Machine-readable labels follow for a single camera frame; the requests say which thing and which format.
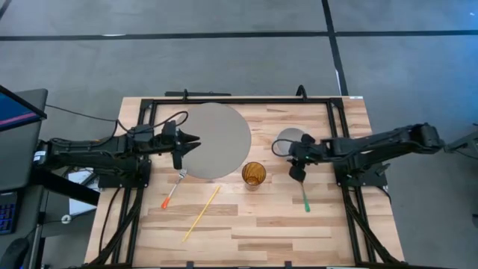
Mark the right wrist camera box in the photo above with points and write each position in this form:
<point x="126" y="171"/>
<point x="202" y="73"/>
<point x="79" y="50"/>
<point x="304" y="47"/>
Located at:
<point x="308" y="138"/>

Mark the black aluminium table frame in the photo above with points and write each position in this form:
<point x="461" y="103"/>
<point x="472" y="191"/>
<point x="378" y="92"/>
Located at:
<point x="242" y="101"/>

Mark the black computer mouse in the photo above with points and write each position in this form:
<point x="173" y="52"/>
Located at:
<point x="14" y="254"/>

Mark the amber ribbed drinking glass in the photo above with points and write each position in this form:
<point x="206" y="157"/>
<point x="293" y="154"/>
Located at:
<point x="254" y="173"/>

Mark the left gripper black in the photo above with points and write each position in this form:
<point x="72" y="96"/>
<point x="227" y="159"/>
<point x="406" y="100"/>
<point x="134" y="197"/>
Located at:
<point x="170" y="143"/>

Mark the black bar behind table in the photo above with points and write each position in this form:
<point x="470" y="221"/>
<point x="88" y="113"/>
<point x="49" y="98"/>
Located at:
<point x="198" y="93"/>

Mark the yellow chopstick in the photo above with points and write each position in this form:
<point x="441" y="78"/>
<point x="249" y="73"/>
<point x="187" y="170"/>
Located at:
<point x="201" y="213"/>

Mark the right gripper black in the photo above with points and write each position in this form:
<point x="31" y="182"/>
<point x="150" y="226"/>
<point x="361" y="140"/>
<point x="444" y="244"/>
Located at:
<point x="304" y="152"/>

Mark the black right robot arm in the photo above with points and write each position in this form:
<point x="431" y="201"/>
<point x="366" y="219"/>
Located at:
<point x="373" y="147"/>

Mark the small grey bowl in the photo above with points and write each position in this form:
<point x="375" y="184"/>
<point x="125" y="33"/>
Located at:
<point x="289" y="136"/>

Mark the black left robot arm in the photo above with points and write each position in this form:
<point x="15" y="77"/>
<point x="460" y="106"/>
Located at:
<point x="93" y="149"/>

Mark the grey metal stand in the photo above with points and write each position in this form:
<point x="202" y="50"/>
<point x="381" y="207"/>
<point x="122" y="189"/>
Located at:
<point x="463" y="143"/>

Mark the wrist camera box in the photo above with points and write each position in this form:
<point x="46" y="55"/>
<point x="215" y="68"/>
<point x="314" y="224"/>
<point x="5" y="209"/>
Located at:
<point x="308" y="138"/>
<point x="142" y="133"/>

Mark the monitor with blue screen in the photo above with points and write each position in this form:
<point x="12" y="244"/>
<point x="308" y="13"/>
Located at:
<point x="16" y="110"/>

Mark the black keyboard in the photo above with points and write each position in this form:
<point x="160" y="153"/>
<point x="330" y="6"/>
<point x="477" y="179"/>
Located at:
<point x="7" y="213"/>

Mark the large round grey placemat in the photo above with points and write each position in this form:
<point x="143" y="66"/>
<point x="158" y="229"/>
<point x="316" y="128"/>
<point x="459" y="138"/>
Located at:
<point x="224" y="142"/>

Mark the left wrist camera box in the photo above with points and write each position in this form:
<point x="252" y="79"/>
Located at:
<point x="142" y="133"/>

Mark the black hook clamp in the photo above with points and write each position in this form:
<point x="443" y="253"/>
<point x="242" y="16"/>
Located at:
<point x="301" y="92"/>

